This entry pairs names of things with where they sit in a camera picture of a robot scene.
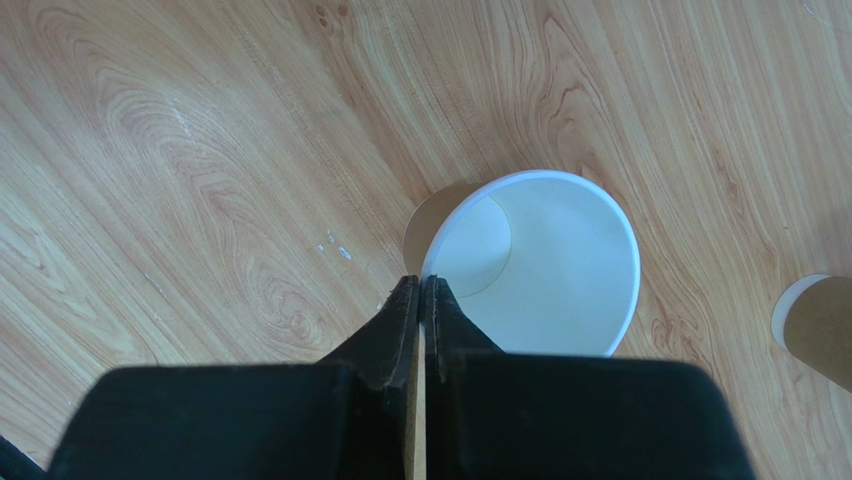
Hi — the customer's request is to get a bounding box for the stack of paper cups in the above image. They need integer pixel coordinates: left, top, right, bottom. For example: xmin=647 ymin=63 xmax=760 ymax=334
xmin=770 ymin=274 xmax=851 ymax=391

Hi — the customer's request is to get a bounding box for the single brown paper cup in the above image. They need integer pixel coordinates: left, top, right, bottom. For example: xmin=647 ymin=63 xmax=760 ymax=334
xmin=402 ymin=170 xmax=641 ymax=357

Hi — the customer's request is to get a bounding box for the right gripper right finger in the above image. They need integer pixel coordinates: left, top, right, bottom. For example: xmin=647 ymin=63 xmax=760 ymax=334
xmin=423 ymin=276 xmax=755 ymax=479

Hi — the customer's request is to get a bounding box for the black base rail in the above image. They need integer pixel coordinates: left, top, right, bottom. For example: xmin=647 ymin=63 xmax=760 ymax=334
xmin=0 ymin=437 xmax=46 ymax=480

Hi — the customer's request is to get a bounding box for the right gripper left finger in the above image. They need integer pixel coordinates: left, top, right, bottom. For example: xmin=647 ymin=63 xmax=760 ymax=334
xmin=47 ymin=276 xmax=419 ymax=479

